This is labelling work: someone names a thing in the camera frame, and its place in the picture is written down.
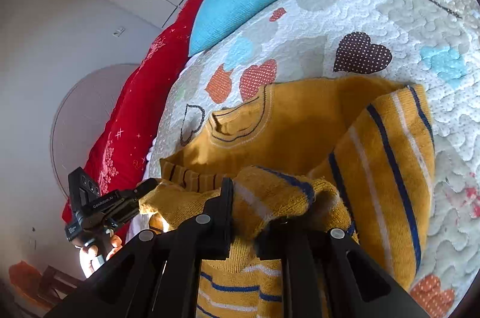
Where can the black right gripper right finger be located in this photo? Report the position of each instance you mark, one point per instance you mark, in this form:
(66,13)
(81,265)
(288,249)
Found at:
(327,274)

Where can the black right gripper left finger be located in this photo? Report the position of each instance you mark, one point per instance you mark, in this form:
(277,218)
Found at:
(157,275)

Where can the yellow striped knit sweater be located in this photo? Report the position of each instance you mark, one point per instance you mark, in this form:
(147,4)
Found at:
(354,153)

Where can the person's left hand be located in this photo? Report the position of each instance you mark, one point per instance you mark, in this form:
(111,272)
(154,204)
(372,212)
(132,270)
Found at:
(87,255)

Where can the red snowflake blanket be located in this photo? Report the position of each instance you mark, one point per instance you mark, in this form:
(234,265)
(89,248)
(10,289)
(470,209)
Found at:
(118,158)

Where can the white round headboard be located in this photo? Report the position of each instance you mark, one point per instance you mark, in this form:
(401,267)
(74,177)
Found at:
(81,118)

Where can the patchwork heart quilt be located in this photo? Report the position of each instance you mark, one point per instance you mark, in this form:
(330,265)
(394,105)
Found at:
(432,43)

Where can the white wall socket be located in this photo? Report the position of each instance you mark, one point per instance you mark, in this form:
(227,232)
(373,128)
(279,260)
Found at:
(118,32)

